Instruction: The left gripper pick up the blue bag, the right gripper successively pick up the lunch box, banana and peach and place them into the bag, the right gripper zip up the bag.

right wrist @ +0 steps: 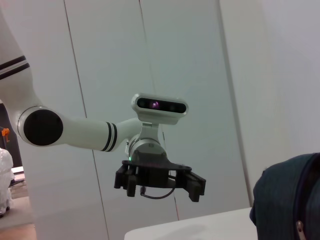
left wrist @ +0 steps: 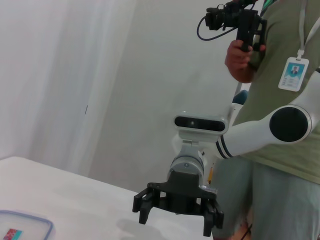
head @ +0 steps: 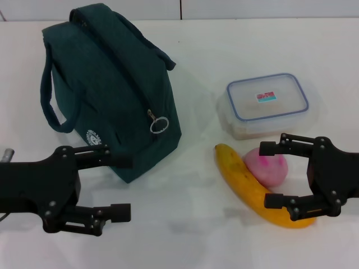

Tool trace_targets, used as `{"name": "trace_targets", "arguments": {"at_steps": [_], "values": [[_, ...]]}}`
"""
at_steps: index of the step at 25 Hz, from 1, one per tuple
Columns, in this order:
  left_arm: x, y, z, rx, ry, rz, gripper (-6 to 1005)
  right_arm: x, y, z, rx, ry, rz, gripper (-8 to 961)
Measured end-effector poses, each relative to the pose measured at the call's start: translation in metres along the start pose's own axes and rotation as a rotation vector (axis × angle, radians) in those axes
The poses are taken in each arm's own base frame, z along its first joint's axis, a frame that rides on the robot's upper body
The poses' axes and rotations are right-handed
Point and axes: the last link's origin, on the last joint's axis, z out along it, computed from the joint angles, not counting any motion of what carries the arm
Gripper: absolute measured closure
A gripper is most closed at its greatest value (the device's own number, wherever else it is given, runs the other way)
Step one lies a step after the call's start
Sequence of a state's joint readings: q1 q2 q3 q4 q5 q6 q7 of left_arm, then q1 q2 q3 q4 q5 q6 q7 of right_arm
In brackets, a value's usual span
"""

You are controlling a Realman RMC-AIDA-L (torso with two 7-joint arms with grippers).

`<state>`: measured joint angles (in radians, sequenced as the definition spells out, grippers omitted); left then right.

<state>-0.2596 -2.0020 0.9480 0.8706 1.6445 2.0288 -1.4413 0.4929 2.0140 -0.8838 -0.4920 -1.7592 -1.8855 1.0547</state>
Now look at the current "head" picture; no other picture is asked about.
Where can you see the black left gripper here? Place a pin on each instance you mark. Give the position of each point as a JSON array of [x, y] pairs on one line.
[[36, 185]]

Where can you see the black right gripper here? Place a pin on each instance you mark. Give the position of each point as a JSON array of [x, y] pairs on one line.
[[336, 179]]

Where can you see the pink peach bun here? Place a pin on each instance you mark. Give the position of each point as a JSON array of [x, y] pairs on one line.
[[263, 171]]

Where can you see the yellow banana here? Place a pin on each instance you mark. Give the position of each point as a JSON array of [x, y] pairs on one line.
[[238, 173]]

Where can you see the clear plastic food container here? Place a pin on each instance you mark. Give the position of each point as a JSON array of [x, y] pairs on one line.
[[252, 112]]

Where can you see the dark teal lunch bag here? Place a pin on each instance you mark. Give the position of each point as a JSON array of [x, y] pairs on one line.
[[112, 84]]

